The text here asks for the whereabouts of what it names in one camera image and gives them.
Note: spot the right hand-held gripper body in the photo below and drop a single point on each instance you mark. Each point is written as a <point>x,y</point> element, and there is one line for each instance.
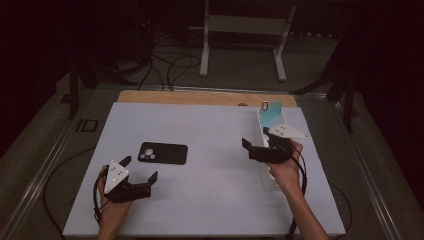
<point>273,153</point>

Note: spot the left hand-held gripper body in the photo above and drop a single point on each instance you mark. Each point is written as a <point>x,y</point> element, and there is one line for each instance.
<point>128,192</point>

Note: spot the glossy iridescent phone case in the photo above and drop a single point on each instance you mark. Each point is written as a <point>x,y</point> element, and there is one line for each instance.
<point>271,115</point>

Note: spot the white plastic bin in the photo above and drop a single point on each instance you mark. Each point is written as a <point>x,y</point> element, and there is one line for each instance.
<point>270,181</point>

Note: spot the black phone case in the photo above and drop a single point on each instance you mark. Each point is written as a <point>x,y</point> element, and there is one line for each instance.
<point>166,153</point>

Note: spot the person's left hand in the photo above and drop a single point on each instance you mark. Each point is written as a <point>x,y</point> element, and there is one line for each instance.
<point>115,210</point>

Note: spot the person's right hand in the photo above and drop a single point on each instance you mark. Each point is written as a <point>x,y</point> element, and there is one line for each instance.
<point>286,175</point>

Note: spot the wooden table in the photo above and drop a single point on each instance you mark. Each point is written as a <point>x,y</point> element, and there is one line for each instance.
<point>200,98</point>

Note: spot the black stand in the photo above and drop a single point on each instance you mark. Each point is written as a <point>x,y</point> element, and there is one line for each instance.
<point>348,106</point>
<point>73,96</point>

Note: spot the white metal stand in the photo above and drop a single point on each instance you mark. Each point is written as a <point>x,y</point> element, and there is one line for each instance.
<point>246,25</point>

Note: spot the aluminium floor frame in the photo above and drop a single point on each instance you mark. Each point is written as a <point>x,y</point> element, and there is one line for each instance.
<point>36,186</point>

